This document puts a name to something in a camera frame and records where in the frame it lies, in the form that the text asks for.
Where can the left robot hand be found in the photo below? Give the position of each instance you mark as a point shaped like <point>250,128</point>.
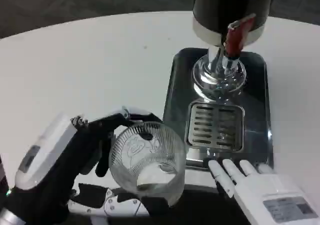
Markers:
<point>47,147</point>

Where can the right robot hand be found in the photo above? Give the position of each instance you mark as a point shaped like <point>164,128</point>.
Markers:
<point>262,187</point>

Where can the clear ribbed glass cup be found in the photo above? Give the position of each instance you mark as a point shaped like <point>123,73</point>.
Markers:
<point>162,185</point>

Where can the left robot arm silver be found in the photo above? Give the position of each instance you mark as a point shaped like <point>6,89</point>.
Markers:
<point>7,216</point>

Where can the slotted steel drip grid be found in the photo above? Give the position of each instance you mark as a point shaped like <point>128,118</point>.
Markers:
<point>212,125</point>

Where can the robot torso white black panels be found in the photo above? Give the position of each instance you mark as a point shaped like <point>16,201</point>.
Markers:
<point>120,206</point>

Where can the steel drip tray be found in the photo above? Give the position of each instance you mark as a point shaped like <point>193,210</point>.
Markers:
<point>255,90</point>

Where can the red dispenser tap lever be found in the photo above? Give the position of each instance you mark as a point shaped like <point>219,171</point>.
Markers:
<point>236,38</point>

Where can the black drink dispenser steel base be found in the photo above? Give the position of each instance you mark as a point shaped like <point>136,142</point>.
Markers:
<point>212,7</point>

